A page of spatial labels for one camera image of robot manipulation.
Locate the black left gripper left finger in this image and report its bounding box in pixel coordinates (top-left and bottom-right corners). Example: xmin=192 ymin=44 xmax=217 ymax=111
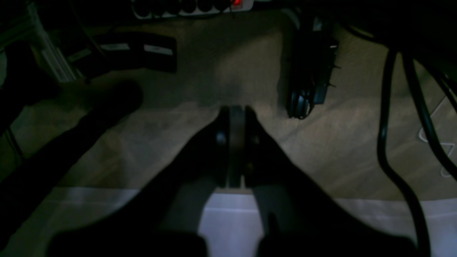
xmin=50 ymin=107 xmax=230 ymax=257

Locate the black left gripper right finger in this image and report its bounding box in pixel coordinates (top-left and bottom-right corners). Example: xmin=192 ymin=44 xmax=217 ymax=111
xmin=245 ymin=107 xmax=418 ymax=257

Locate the green table cloth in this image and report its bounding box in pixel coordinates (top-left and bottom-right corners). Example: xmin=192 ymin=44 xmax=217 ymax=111
xmin=1 ymin=187 xmax=457 ymax=257

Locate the black device on floor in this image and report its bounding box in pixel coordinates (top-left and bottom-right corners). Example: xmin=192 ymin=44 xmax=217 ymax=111
xmin=286 ymin=14 xmax=340 ymax=119

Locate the black box with labels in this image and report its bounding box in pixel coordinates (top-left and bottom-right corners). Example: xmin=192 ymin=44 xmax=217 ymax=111
xmin=95 ymin=31 xmax=177 ymax=73

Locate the white power strip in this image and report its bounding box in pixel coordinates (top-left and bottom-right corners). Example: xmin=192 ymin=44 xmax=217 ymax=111
xmin=130 ymin=0 xmax=255 ymax=20

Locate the black cable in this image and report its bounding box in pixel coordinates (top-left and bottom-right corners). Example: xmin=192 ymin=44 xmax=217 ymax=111
xmin=377 ymin=50 xmax=431 ymax=257

